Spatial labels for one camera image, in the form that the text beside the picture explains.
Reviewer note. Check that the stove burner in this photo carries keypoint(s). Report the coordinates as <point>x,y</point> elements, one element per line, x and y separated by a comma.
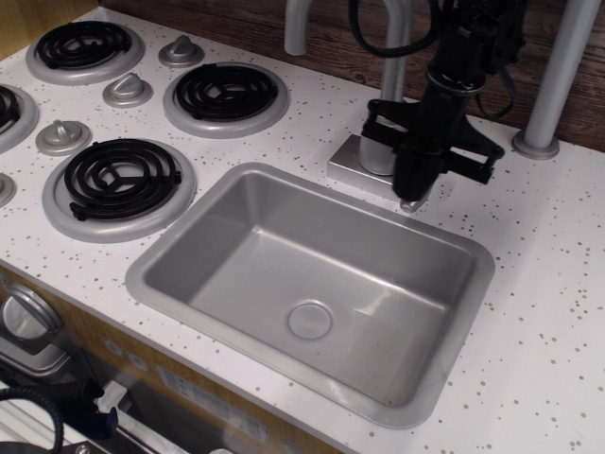
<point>83,53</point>
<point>119,190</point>
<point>225,100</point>
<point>19,116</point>

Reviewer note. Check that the silver stove knob middle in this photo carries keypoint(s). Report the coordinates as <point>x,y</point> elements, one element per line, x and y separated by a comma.
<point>127,92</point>

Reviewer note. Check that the back left stove burner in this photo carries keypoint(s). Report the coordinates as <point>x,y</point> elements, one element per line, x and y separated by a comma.
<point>83,53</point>

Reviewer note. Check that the silver toy faucet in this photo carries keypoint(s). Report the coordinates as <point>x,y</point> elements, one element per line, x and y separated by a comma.
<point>361,162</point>

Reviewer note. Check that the grey toy sink basin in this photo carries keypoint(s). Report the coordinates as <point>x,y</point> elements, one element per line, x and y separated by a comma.
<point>365,307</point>

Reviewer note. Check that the grey support pole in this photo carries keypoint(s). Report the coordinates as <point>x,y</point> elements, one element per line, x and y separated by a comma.
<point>538,140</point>

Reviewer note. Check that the silver stove knob front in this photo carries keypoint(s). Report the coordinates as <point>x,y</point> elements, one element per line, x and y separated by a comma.
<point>63,138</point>

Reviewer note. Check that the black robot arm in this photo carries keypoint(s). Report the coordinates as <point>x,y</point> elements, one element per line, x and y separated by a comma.
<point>475,39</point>

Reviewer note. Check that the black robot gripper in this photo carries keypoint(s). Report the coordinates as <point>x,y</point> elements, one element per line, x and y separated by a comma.
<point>432,136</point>

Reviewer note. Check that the silver oven dial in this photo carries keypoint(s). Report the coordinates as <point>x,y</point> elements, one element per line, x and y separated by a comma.
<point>28,320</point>

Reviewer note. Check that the silver stove knob back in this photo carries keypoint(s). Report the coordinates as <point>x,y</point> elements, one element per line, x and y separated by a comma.
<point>181,53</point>

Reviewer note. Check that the back right stove burner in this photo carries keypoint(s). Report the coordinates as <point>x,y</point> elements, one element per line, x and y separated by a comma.
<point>225,100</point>

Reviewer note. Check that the far left stove burner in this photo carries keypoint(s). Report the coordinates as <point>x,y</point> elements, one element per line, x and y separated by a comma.
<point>19,116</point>

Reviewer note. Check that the front right stove burner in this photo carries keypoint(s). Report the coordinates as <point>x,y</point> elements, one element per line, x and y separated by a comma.
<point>119,190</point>

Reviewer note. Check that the silver faucet lever handle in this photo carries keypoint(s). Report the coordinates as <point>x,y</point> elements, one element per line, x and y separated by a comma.
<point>410,206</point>

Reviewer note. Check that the silver stove knob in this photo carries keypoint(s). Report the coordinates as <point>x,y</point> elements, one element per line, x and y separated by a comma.
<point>127,92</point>
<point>63,138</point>
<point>181,53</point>

